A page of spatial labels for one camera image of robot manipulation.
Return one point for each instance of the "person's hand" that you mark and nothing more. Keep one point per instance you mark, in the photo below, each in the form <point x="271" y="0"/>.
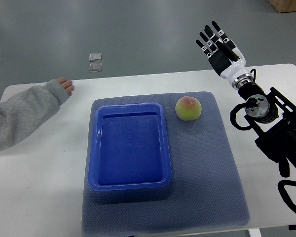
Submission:
<point x="67" y="85"/>

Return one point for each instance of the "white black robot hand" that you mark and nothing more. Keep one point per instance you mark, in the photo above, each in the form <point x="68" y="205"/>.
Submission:
<point x="224" y="56"/>

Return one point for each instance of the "green red peach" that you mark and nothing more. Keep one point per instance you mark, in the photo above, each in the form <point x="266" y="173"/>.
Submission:
<point x="188" y="108"/>

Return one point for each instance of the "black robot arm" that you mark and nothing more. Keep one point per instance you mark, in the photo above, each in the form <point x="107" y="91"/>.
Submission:
<point x="273" y="118"/>

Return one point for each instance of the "grey sleeved forearm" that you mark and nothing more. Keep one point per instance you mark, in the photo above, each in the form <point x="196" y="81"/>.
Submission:
<point x="22" y="114"/>

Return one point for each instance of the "lower metal floor plate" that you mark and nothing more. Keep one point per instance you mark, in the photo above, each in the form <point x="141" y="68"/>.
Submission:
<point x="95" y="67"/>

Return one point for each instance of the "metal floor plate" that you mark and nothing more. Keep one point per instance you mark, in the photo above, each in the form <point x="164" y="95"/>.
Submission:
<point x="95" y="67"/>
<point x="95" y="57"/>

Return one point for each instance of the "upper metal floor plate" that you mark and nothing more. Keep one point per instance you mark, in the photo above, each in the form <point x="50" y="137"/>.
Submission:
<point x="95" y="57"/>

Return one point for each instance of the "wooden box corner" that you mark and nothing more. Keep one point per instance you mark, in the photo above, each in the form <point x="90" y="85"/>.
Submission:
<point x="284" y="6"/>

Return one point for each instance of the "blue plastic tray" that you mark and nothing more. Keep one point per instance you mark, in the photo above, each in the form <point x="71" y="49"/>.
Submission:
<point x="129" y="148"/>

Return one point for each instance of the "blue grey mesh mat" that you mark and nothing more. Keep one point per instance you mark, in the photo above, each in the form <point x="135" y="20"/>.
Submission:
<point x="205" y="190"/>

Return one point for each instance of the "white table leg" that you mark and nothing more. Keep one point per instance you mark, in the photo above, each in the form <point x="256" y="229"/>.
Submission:
<point x="254" y="233"/>

